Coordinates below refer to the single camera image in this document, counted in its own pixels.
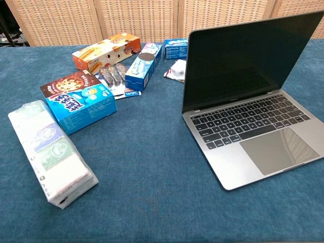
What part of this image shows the grey aluminium laptop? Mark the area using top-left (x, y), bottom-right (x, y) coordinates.
top-left (181, 10), bottom-right (324, 191)

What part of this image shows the wicker folding screen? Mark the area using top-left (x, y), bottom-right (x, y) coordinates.
top-left (4, 0), bottom-right (324, 47)

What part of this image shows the blue table cloth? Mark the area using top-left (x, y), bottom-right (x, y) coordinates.
top-left (0, 37), bottom-right (324, 243)

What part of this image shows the clear pack of tissue packets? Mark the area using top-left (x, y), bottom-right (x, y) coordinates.
top-left (8, 100), bottom-right (99, 209)

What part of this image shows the small white foil packet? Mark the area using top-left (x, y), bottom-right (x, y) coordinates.
top-left (163, 59), bottom-right (187, 84)

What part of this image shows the blue and brown cookie box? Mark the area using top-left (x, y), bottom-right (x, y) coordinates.
top-left (39, 70), bottom-right (118, 135)

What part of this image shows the slim light blue cookie box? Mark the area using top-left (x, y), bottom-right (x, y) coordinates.
top-left (125, 42), bottom-right (163, 91)

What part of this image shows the orange biscuit box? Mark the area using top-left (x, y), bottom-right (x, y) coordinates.
top-left (72, 33), bottom-right (142, 71)

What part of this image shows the blue and pink cookie box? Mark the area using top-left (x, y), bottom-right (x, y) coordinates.
top-left (164, 38), bottom-right (189, 60)

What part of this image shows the blue cookie pack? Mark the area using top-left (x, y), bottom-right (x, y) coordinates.
top-left (95, 63), bottom-right (142, 101)

